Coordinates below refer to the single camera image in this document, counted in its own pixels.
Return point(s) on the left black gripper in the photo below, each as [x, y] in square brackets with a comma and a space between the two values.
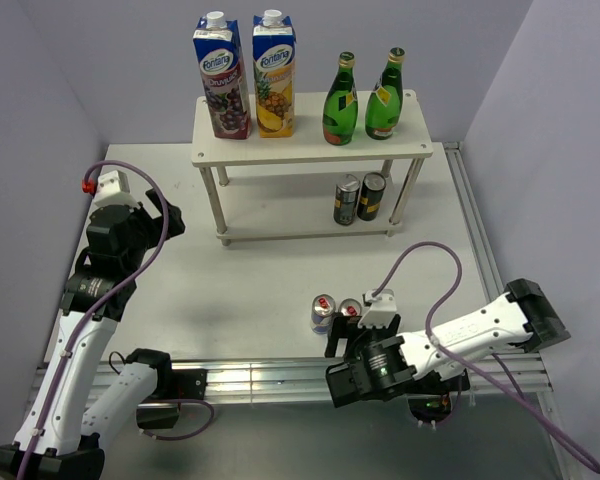
[154, 225]

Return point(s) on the white two-tier shelf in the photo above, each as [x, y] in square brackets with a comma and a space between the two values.
[284, 188]

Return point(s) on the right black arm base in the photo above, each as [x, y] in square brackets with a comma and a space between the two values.
[431, 411]

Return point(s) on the aluminium rail right side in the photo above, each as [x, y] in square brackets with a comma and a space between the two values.
[475, 220]

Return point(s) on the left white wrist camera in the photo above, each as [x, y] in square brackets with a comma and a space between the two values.
[109, 189]

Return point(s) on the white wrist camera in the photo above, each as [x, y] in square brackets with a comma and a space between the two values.
[378, 310]
[109, 189]

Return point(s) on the green glass bottle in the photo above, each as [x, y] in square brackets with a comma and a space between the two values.
[386, 99]
[340, 111]

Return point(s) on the silver blue energy can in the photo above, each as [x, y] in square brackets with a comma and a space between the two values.
[322, 312]

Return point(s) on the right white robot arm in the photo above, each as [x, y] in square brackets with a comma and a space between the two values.
[381, 363]

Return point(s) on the grape juice carton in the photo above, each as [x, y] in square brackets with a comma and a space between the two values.
[217, 45]

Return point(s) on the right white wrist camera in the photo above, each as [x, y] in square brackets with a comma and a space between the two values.
[378, 310]

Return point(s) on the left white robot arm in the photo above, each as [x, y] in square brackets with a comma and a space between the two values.
[63, 437]

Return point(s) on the aluminium rail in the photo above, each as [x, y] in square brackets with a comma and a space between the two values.
[475, 220]
[303, 380]

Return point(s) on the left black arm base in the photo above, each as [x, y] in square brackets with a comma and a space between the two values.
[153, 414]

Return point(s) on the aluminium rail front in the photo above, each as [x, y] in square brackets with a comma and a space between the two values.
[303, 380]

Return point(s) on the dark can yellow label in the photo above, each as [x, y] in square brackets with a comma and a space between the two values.
[371, 193]

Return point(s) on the dark can top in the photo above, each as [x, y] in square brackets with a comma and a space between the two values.
[346, 198]

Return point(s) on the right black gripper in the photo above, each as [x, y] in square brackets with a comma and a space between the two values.
[346, 326]

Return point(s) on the pineapple juice carton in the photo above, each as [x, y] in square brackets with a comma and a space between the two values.
[274, 55]

